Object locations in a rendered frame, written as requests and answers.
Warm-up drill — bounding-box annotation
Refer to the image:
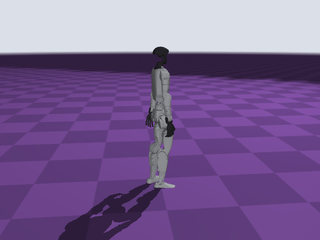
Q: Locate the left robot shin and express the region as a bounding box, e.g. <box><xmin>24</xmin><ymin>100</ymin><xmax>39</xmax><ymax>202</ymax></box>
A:
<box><xmin>149</xmin><ymin>144</ymin><xmax>158</xmax><ymax>179</ymax></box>

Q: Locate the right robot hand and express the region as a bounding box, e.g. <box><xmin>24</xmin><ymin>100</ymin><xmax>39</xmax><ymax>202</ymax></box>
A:
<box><xmin>165</xmin><ymin>117</ymin><xmax>175</xmax><ymax>137</ymax></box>

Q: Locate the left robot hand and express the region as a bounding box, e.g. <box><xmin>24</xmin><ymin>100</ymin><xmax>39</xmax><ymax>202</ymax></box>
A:
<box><xmin>145</xmin><ymin>107</ymin><xmax>156</xmax><ymax>127</ymax></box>

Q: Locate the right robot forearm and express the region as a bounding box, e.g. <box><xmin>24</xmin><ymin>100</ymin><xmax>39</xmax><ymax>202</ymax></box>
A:
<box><xmin>163</xmin><ymin>94</ymin><xmax>173</xmax><ymax>122</ymax></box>

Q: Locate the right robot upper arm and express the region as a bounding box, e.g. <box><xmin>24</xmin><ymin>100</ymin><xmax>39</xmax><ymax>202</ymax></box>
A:
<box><xmin>159</xmin><ymin>70</ymin><xmax>172</xmax><ymax>100</ymax></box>

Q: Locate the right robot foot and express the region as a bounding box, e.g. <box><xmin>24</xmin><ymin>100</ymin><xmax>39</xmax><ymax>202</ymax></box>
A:
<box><xmin>154</xmin><ymin>182</ymin><xmax>175</xmax><ymax>188</ymax></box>

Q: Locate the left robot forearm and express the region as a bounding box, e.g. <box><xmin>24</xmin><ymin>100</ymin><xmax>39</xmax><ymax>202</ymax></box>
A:
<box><xmin>150</xmin><ymin>92</ymin><xmax>157</xmax><ymax>112</ymax></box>

